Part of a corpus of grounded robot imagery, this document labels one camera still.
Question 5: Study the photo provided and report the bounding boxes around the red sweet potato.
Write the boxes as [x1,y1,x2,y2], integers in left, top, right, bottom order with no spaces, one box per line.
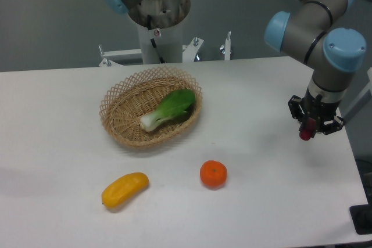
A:
[299,118,316,141]

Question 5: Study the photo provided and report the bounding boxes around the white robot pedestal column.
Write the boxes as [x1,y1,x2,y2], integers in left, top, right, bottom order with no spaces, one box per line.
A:
[128,0,191,63]

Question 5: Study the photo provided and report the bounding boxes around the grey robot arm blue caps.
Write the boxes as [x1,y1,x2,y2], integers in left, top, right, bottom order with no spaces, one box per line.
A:
[264,0,367,141]

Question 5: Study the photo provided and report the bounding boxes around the white metal frame bracket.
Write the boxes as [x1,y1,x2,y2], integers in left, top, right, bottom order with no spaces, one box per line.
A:
[98,30,233,66]

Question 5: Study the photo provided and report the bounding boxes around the green bok choy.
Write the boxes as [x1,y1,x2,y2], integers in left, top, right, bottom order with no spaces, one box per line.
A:
[139,89,196,132]

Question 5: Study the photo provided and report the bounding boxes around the yellow mango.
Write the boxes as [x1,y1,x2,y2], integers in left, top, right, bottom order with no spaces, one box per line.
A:
[101,172,149,209]

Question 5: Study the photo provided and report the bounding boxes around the black cable on pedestal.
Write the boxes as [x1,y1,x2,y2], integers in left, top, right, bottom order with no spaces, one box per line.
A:
[146,15,167,64]

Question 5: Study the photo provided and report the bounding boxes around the woven wicker basket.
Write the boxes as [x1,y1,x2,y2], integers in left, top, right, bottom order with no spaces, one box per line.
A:
[99,66,202,148]

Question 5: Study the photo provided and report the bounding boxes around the orange tangerine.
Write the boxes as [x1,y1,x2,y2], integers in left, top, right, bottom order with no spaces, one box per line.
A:
[199,160,227,188]

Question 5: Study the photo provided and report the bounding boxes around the black device at table edge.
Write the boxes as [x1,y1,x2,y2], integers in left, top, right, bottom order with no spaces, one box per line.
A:
[349,204,371,235]

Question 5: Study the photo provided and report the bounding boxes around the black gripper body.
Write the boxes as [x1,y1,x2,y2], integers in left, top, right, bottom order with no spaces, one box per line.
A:
[300,90,337,132]

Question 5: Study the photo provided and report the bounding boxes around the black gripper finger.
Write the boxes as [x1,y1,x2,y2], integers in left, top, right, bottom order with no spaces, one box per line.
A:
[288,95,303,120]
[321,116,344,135]

